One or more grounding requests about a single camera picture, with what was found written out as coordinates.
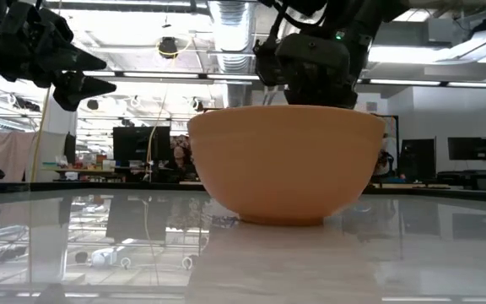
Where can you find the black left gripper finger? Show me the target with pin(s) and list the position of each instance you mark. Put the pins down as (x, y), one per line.
(74, 59)
(80, 90)

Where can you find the orange bowl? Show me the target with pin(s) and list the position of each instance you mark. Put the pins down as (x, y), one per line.
(287, 164)

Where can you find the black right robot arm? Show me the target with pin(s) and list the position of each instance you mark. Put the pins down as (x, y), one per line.
(374, 12)

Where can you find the black monitor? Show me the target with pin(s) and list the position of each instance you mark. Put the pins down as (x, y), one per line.
(418, 158)
(137, 143)
(466, 148)

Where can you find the cluttered wooden desk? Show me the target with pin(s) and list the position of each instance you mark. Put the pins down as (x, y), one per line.
(82, 171)

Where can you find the pink cloth partition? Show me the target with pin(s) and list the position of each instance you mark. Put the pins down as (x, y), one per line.
(2, 152)

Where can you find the person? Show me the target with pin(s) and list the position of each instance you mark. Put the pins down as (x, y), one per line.
(179, 156)

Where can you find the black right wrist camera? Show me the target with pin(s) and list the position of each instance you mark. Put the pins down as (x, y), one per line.
(268, 63)

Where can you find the silver ventilation duct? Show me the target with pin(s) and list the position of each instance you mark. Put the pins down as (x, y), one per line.
(230, 34)

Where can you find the black table frame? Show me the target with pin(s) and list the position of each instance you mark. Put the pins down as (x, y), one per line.
(99, 186)

